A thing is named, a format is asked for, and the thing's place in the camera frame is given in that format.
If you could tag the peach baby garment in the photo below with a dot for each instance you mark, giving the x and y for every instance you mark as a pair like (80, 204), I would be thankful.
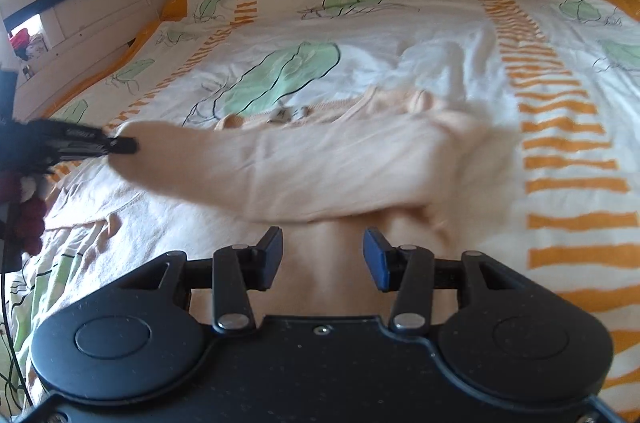
(300, 173)

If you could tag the leaf printed white blanket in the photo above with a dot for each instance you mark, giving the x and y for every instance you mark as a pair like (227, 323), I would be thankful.
(400, 13)

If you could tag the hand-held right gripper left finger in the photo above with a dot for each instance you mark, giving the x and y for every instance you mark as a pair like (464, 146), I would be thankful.
(274, 253)

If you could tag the red cloth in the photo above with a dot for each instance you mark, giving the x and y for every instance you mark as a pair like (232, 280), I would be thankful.
(20, 37)

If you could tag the white wooden bed frame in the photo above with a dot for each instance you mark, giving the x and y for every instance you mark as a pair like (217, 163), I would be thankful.
(90, 10)

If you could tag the person's left hand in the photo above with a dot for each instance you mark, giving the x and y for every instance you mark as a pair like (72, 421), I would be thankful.
(34, 223)

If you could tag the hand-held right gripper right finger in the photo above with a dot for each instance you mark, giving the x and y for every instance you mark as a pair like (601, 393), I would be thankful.
(372, 258)

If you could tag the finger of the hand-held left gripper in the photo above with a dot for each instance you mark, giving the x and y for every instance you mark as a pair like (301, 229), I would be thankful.
(110, 146)
(75, 130)

